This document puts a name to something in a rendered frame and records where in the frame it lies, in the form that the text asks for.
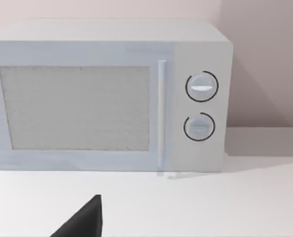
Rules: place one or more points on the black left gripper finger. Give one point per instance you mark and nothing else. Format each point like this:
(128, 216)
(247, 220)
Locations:
(88, 219)

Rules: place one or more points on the pale microwave oven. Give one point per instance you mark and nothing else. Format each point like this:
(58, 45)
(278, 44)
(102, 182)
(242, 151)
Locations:
(198, 153)

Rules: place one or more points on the small pale microwave knob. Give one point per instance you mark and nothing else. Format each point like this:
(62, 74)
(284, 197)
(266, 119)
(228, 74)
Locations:
(198, 127)

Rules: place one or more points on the pale microwave door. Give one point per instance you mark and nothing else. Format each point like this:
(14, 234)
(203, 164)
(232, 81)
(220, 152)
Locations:
(74, 54)

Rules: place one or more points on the large pale microwave knob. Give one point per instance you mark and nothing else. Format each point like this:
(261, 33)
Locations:
(201, 86)

